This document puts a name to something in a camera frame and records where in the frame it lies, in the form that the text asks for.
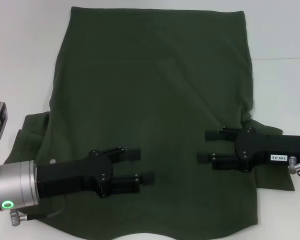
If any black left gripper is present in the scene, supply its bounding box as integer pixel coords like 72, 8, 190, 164
34, 146, 155, 200

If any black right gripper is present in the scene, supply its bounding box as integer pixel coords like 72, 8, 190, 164
196, 126, 300, 173

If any dark green shirt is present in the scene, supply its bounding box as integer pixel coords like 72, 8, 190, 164
5, 6, 296, 240

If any silver cable connector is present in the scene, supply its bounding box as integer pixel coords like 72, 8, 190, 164
9, 209, 29, 227
288, 156, 300, 176

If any black cable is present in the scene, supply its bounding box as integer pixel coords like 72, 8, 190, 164
26, 197, 67, 221

